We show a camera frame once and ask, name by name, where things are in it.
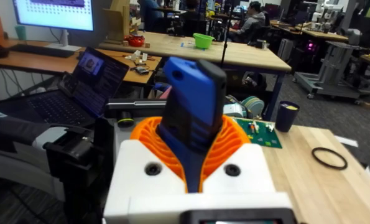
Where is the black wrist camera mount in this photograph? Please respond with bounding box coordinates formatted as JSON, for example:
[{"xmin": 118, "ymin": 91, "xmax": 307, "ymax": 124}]
[{"xmin": 44, "ymin": 126, "xmax": 96, "ymax": 187}]

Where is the white robot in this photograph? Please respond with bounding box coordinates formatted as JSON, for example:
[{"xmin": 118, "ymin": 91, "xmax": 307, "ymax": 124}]
[{"xmin": 310, "ymin": 0, "xmax": 344, "ymax": 34}]

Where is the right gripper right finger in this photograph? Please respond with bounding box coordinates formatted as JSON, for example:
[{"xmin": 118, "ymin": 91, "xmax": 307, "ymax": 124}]
[{"xmin": 200, "ymin": 114, "xmax": 279, "ymax": 194}]

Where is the red round object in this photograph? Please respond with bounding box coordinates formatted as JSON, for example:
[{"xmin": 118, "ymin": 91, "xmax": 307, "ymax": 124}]
[{"xmin": 124, "ymin": 34, "xmax": 146, "ymax": 48}]

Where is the computer monitor on white stand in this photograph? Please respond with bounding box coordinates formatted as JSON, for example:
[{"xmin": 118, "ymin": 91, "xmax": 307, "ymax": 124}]
[{"xmin": 12, "ymin": 0, "xmax": 95, "ymax": 52}]

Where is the stack of pale plates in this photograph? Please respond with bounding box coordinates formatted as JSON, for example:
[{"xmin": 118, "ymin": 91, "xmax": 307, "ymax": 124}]
[{"xmin": 240, "ymin": 95, "xmax": 266, "ymax": 119}]

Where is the person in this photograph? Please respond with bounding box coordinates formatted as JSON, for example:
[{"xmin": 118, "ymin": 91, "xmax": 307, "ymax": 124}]
[{"xmin": 228, "ymin": 1, "xmax": 266, "ymax": 43}]

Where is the wooden desk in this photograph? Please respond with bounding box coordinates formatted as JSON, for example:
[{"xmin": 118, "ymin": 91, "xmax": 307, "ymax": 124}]
[{"xmin": 0, "ymin": 39, "xmax": 162, "ymax": 85}]

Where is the teal cup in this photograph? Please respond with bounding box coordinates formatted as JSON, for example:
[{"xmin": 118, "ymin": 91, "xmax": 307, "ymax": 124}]
[{"xmin": 15, "ymin": 24, "xmax": 27, "ymax": 41}]

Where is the green board with toy blocks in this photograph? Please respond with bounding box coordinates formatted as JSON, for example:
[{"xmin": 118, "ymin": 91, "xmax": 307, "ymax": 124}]
[{"xmin": 233, "ymin": 116, "xmax": 283, "ymax": 149}]

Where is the wooden upright stand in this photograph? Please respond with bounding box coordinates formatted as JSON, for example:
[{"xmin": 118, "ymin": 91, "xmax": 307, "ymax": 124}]
[{"xmin": 101, "ymin": 0, "xmax": 131, "ymax": 44}]

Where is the dark blue cup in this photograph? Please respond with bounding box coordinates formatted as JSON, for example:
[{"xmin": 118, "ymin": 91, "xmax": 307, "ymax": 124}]
[{"xmin": 274, "ymin": 100, "xmax": 300, "ymax": 133}]

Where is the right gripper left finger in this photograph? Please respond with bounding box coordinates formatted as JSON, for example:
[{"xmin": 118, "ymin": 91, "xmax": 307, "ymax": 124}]
[{"xmin": 103, "ymin": 116, "xmax": 189, "ymax": 224}]

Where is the black metal bar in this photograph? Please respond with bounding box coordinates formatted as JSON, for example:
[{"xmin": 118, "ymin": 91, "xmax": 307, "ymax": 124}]
[{"xmin": 105, "ymin": 98, "xmax": 169, "ymax": 110}]

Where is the green plastic bowl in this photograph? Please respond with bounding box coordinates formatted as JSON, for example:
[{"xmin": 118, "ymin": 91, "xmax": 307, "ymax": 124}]
[{"xmin": 192, "ymin": 32, "xmax": 215, "ymax": 50}]

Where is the open black laptop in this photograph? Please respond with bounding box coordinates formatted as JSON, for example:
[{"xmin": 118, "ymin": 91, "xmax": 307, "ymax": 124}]
[{"xmin": 0, "ymin": 46, "xmax": 130, "ymax": 127}]

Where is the black rubber ring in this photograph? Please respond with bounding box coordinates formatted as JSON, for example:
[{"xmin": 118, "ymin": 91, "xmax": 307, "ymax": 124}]
[{"xmin": 311, "ymin": 147, "xmax": 348, "ymax": 171}]

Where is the grey wheeled cart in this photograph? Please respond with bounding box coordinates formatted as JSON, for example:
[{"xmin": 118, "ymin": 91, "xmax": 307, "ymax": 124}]
[{"xmin": 292, "ymin": 40, "xmax": 370, "ymax": 101}]

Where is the long wooden work table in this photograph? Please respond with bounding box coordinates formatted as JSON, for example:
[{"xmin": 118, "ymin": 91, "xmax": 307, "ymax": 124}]
[{"xmin": 98, "ymin": 30, "xmax": 293, "ymax": 122}]

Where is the black keyboard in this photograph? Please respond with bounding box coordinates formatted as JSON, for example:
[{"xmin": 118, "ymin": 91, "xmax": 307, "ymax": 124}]
[{"xmin": 9, "ymin": 43, "xmax": 76, "ymax": 58}]

